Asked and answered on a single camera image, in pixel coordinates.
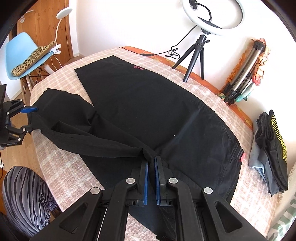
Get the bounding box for white ring light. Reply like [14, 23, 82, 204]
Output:
[182, 1, 246, 35]

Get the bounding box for grey folded garment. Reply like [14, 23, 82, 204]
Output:
[255, 150, 282, 197]

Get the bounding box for light blue folded jeans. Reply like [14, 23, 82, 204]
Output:
[248, 140, 266, 181]

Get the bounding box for black pants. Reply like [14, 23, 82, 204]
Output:
[29, 56, 243, 240]

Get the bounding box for silver folded tripod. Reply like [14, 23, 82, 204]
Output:
[222, 39, 266, 105]

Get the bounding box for black mini tripod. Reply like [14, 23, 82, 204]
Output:
[172, 29, 210, 82]

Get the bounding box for leopard print cloth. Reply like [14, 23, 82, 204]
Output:
[11, 41, 56, 77]

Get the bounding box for green leaf white pillow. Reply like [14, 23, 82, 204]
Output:
[266, 164, 296, 240]

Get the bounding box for light blue chair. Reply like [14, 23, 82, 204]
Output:
[5, 32, 53, 91]

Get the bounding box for white clip desk lamp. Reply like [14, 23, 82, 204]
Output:
[49, 6, 73, 55]

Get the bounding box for grey striped trouser leg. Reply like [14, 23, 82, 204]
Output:
[2, 166, 61, 238]

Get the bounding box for wooden door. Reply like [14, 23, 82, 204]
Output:
[16, 0, 74, 77]

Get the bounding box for black power cable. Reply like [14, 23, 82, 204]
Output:
[119, 25, 197, 61]

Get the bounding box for pink plaid bed blanket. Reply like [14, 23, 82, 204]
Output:
[30, 48, 278, 235]

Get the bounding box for black yellow folded garment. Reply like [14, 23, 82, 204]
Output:
[254, 110, 288, 193]

